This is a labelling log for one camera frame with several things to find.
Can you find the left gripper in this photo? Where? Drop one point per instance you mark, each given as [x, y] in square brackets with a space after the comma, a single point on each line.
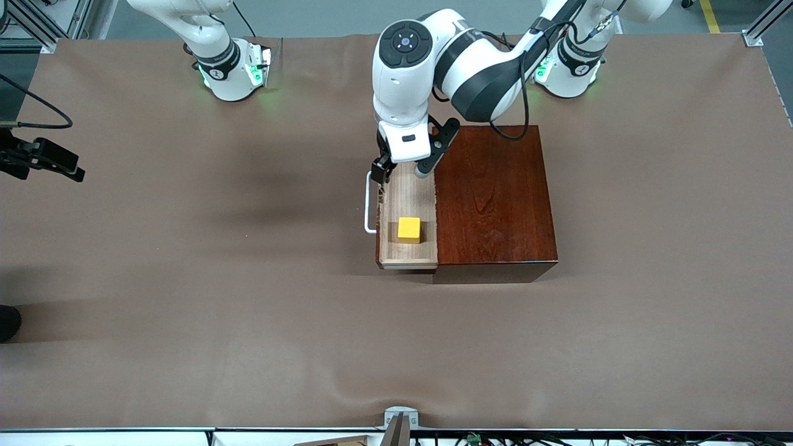
[382, 167]

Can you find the yellow block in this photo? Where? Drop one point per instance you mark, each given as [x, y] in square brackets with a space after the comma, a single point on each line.
[409, 228]

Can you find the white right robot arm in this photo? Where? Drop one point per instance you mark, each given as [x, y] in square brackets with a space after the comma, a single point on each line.
[217, 56]

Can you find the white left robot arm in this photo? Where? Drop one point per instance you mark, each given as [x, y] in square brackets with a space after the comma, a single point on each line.
[483, 80]

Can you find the dark brown wooden cabinet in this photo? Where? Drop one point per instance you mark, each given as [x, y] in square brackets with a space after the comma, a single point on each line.
[495, 198]

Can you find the brown table cover cloth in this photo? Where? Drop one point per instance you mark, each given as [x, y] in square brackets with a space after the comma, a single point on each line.
[248, 341]

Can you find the brown cardboard piece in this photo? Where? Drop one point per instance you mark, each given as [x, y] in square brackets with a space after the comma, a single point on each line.
[334, 441]

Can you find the aluminium frame profile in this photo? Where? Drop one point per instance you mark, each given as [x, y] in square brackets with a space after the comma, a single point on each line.
[765, 25]
[56, 18]

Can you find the grey metal clamp bracket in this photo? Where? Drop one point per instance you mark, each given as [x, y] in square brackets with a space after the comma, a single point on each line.
[401, 418]

